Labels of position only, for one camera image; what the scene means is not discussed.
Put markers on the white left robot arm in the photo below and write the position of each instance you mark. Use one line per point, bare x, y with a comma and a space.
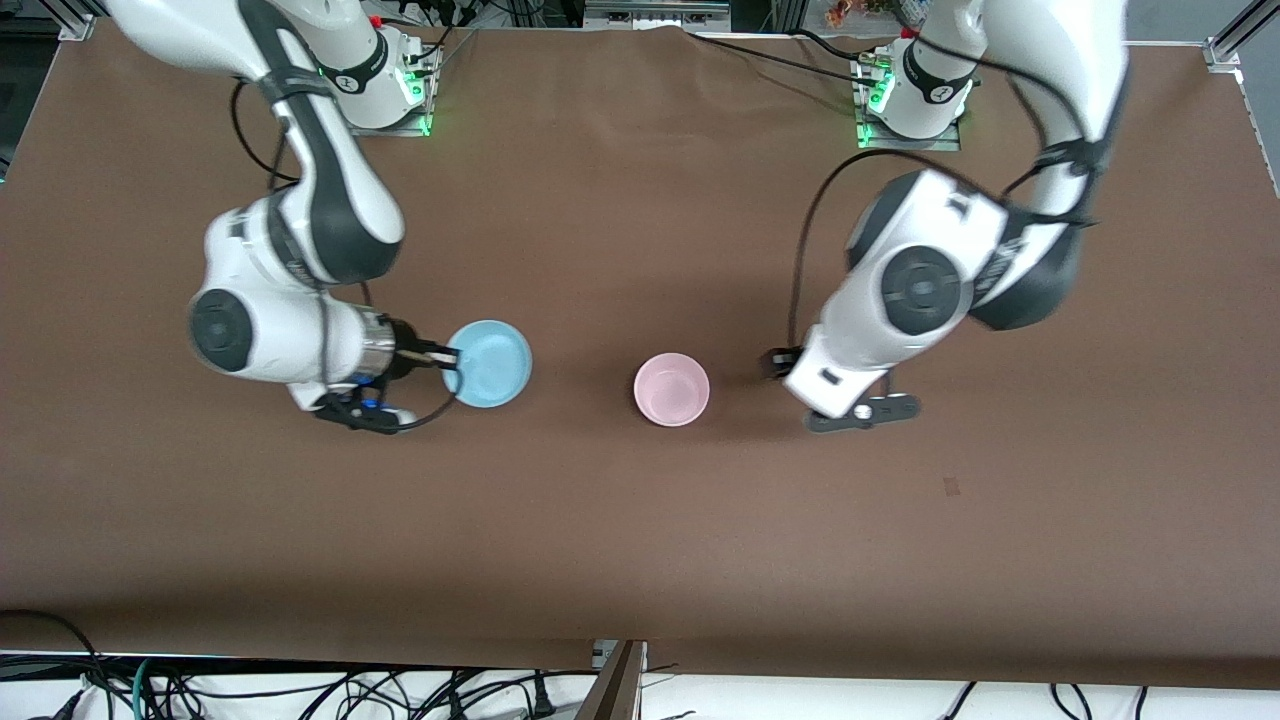
920, 290

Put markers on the grey metal post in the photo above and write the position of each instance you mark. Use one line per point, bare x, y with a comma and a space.
615, 690

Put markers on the small orange object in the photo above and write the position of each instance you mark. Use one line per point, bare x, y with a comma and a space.
845, 12

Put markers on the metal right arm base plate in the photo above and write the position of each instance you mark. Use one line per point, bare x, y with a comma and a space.
400, 130

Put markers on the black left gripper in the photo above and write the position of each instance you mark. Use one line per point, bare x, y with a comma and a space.
776, 364

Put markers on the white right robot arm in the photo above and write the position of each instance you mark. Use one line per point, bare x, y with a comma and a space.
260, 340

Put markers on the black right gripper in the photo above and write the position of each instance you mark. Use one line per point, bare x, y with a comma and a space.
403, 352

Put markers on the pink bowl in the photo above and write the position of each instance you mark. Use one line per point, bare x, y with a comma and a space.
672, 390

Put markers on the aluminium frame profile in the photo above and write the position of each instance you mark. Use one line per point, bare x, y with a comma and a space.
1225, 50
80, 20

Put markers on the light blue bowl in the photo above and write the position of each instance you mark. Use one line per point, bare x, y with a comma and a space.
495, 365

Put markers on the brown table cover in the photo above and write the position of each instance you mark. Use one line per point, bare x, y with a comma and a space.
640, 250

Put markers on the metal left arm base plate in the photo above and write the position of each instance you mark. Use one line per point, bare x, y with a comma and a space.
940, 145

